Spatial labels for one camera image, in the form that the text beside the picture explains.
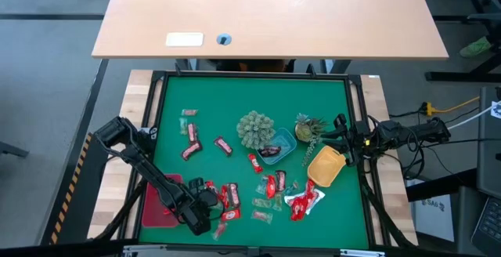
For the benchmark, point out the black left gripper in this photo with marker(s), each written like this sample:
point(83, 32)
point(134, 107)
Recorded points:
point(207, 199)

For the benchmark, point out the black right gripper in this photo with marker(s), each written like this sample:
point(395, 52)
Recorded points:
point(358, 141)

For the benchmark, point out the red KitKat bar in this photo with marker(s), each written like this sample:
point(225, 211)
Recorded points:
point(231, 214)
point(255, 163)
point(300, 208)
point(225, 196)
point(310, 189)
point(271, 186)
point(211, 186)

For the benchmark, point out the yellow plastic basket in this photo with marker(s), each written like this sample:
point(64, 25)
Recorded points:
point(325, 169)

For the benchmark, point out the white PayDay candy bar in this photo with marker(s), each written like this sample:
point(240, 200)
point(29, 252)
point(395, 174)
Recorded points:
point(319, 196)
point(290, 199)

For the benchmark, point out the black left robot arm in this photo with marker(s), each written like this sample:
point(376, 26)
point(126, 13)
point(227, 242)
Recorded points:
point(148, 167)

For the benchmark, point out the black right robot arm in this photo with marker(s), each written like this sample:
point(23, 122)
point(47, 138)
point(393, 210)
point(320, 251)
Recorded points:
point(422, 131)

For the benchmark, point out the red candy bar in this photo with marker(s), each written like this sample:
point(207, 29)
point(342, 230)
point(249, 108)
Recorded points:
point(223, 145)

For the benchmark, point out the mixed succulents in dark pot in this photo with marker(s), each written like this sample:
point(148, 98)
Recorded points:
point(307, 129)

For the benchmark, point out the teal plastic basket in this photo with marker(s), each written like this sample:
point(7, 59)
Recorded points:
point(285, 141)

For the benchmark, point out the red plastic basket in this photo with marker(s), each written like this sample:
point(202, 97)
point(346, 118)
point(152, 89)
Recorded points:
point(156, 210)

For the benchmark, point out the pale green bushy succulent plant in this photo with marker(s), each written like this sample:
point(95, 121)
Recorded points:
point(256, 129)

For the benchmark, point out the white cardboard box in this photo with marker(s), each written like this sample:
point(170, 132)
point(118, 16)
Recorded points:
point(434, 214)

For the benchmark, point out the light wooden desk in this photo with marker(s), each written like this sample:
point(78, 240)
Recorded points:
point(270, 14)

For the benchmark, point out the grey cabinet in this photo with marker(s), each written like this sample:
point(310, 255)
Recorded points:
point(491, 143)

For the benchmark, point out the white label card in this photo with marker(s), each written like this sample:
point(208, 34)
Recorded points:
point(184, 39)

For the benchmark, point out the person's foot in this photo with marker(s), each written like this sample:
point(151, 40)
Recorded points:
point(475, 47)

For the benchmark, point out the black furniture leg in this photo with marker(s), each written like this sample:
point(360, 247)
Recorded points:
point(13, 149)

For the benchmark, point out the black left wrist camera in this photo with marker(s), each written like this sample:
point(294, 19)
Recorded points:
point(195, 183)

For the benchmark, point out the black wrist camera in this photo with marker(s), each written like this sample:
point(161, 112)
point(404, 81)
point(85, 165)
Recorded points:
point(340, 120)
point(195, 183)

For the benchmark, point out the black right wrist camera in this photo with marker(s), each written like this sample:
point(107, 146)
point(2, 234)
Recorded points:
point(340, 120)

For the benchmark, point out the black frame clamp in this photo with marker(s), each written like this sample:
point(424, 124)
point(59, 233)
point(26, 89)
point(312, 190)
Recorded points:
point(311, 69)

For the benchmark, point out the silver frame bracket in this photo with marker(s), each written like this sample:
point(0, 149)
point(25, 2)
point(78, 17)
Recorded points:
point(362, 253)
point(145, 248)

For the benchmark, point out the black yellow striped base plate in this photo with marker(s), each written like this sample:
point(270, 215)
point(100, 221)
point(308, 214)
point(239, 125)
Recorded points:
point(78, 186)

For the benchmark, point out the black desk leg frame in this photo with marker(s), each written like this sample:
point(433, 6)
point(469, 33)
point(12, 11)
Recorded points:
point(469, 74)

